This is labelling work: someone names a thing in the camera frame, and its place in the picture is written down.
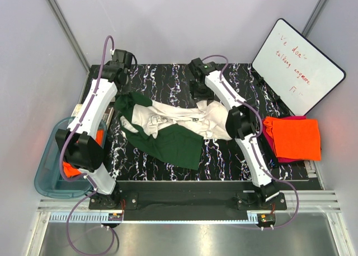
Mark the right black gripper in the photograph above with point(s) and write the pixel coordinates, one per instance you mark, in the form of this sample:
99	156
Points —
209	95

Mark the white and green t-shirt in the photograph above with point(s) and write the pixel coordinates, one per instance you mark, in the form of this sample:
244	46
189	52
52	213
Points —
170	134

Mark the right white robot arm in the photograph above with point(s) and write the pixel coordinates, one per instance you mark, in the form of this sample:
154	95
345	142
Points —
240	125

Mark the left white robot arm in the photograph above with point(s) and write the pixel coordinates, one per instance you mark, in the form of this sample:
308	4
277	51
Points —
112	78

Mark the Brideshead Revisited paperback book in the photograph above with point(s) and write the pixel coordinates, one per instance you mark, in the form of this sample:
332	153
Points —
107	116

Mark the white dry-erase board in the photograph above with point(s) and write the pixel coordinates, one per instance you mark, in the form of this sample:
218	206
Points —
295	69

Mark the folded orange t-shirt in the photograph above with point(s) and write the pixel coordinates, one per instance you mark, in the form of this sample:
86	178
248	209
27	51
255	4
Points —
297	139

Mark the orange t-shirt in bin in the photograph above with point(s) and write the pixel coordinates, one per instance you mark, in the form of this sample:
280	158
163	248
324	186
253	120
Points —
69	170

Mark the teal plastic bin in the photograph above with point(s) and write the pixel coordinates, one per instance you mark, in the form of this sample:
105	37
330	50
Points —
47	169

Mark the aluminium frame rail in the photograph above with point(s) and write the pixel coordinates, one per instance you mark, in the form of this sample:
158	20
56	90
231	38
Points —
77	210

